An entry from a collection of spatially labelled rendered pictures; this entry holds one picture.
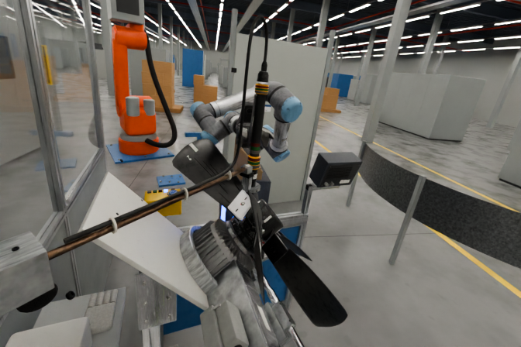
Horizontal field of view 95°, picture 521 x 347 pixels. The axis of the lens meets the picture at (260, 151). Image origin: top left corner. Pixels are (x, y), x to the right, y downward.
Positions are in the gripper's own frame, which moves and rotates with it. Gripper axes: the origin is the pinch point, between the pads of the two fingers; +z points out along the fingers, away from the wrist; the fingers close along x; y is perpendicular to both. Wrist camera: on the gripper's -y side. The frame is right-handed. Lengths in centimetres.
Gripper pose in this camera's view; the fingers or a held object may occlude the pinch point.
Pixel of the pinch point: (259, 135)
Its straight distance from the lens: 77.6
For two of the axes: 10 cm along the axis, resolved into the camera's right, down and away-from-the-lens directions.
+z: 3.6, 3.4, -8.7
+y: -1.1, 9.4, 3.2
